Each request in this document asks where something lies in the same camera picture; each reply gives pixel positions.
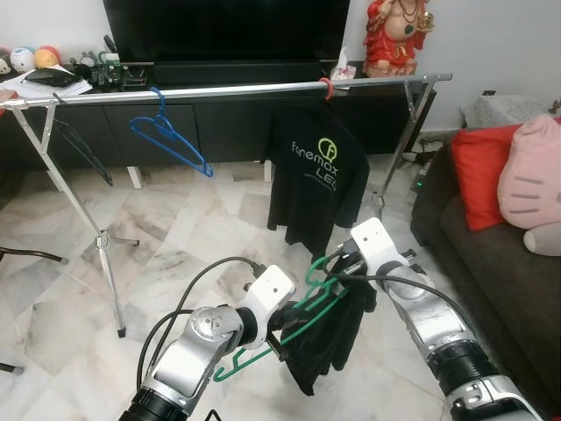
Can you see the black t-shirt green logo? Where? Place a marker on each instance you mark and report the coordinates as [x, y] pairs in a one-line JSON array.
[[307, 202]]

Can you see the red cushion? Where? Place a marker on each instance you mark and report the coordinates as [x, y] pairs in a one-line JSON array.
[[482, 175]]

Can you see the grey cloth covered box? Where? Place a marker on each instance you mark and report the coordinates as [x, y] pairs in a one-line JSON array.
[[491, 110]]

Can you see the white egg toy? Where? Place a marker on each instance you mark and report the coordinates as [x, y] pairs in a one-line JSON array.
[[23, 60]]

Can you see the blue plastic hanger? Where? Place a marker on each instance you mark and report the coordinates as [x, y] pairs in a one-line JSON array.
[[209, 173]]

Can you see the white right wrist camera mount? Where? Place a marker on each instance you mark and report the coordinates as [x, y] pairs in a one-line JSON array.
[[375, 241]]

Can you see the dark thin hanger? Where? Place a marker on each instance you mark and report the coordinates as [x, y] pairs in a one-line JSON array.
[[107, 179]]

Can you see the dark brown fabric sofa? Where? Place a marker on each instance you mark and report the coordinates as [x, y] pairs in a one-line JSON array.
[[491, 281]]

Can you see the black TV console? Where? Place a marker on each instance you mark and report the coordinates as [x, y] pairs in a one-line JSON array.
[[237, 132]]

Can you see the pink cat face cushion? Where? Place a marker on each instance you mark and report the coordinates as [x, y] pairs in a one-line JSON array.
[[535, 175]]

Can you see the plain black garment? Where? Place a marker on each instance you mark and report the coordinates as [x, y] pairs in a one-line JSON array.
[[329, 351]]

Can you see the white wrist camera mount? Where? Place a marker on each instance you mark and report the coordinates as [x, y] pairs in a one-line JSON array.
[[273, 288], [375, 241]]

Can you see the floral tissue box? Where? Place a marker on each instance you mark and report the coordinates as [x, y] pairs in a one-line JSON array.
[[344, 70]]

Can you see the green plastic hanger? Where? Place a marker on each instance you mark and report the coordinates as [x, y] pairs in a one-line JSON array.
[[237, 368]]

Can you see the black pouch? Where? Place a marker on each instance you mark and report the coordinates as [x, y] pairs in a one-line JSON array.
[[53, 77]]

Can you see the orange ball toy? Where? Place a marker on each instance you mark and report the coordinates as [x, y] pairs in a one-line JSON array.
[[48, 57]]

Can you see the red plastic hanger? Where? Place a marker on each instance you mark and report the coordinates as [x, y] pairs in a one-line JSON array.
[[327, 96]]

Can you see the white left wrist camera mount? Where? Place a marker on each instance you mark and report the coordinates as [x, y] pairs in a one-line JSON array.
[[273, 288]]

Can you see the white paper stack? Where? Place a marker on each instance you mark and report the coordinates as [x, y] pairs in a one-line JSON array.
[[17, 90]]

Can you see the grey Totoro plush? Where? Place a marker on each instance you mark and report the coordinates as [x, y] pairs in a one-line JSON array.
[[548, 239]]

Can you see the black soundbar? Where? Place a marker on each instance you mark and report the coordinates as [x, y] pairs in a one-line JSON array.
[[237, 73]]

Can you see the black flat television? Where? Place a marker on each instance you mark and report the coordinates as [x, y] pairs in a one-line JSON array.
[[228, 26]]

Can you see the black round plush toy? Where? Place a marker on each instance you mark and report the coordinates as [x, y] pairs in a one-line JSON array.
[[4, 61]]

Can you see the red robed figurine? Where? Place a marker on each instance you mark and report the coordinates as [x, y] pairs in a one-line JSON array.
[[396, 44]]

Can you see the small grey figurine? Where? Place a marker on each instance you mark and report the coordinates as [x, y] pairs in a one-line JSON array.
[[87, 60]]

